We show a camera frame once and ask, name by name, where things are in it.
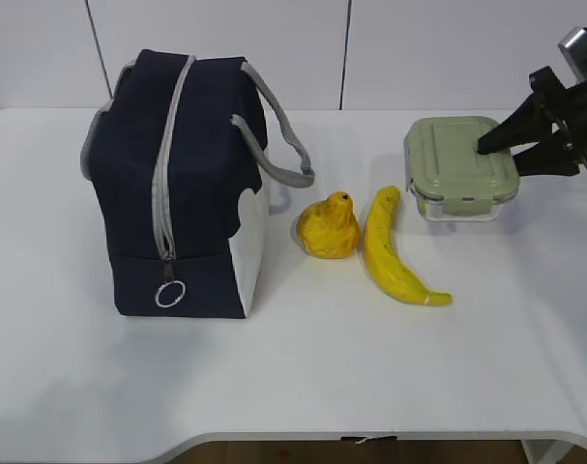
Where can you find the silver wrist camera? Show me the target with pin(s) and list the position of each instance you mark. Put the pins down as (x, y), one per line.
(573, 47)

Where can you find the glass container green lid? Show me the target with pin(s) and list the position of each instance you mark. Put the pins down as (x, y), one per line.
(447, 176)

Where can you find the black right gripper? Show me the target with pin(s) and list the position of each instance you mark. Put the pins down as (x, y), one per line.
(554, 119)

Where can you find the black tape on table edge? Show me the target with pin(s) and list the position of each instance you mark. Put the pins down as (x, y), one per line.
(362, 440)

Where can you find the navy blue lunch bag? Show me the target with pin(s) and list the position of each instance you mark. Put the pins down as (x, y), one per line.
(181, 158)

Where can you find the yellow pear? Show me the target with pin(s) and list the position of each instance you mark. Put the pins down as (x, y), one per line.
(328, 229)

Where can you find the yellow banana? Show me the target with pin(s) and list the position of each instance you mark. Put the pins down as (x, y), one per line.
(382, 261)

